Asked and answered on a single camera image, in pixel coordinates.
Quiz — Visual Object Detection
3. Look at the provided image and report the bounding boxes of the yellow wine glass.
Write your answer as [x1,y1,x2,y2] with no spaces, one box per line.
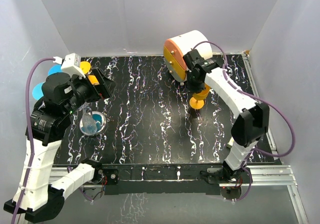
[80,61,99,85]
[189,84,210,110]

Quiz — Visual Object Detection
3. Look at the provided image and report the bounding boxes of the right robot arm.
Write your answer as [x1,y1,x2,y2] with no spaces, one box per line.
[183,49,270,183]

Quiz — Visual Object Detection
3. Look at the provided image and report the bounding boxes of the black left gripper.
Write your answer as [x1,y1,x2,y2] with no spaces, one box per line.
[64,67,117,115]

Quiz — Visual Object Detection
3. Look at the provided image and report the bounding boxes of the clear wine glass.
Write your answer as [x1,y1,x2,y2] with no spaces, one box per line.
[81,109,98,136]

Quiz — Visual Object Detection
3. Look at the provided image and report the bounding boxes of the chrome wine glass rack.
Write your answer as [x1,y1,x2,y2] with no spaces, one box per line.
[79,105,108,136]

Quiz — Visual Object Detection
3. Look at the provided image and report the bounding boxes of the blue wine glass near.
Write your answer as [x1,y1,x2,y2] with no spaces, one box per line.
[32,82,44,100]

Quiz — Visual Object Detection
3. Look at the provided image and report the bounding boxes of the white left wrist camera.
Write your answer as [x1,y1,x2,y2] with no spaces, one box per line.
[61,53,85,78]

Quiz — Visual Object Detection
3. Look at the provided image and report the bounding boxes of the round white drawer cabinet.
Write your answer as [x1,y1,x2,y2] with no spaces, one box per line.
[163,29,214,85]

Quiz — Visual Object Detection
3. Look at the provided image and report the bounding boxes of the blue wine glass far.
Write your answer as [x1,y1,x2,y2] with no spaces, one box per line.
[48,64,62,76]

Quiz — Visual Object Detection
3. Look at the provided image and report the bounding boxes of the small yellow white box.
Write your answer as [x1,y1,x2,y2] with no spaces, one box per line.
[227,137,234,149]

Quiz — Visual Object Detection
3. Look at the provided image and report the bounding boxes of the aluminium frame rail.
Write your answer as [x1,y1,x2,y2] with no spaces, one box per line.
[49,56,307,224]

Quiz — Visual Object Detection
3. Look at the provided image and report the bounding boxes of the blue wine glass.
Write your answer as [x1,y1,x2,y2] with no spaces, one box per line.
[48,64,62,76]
[32,82,44,100]

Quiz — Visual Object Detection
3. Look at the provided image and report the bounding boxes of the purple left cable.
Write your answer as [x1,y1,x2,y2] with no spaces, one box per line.
[11,56,63,224]

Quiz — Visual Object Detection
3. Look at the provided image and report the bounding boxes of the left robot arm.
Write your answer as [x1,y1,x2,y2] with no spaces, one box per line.
[3,68,116,224]

